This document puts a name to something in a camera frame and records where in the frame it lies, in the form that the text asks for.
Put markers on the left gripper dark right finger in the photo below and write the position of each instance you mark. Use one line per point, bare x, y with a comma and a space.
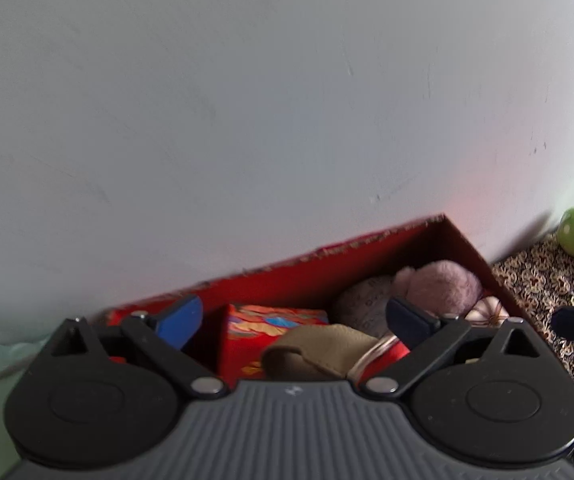
410, 324

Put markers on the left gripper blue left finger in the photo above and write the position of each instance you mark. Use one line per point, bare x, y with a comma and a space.
176, 324

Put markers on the grey patterned ball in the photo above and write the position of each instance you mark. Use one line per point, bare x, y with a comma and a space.
363, 306

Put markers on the pink plush toy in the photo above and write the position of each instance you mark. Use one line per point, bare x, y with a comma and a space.
441, 287

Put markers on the colourful red small box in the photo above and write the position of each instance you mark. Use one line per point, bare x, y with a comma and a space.
249, 329

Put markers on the white red striped ball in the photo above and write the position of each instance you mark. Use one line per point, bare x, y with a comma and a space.
488, 312

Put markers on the red storage box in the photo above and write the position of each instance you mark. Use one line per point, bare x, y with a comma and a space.
317, 279

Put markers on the patterned table cloth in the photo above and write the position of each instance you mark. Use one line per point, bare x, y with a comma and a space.
540, 278

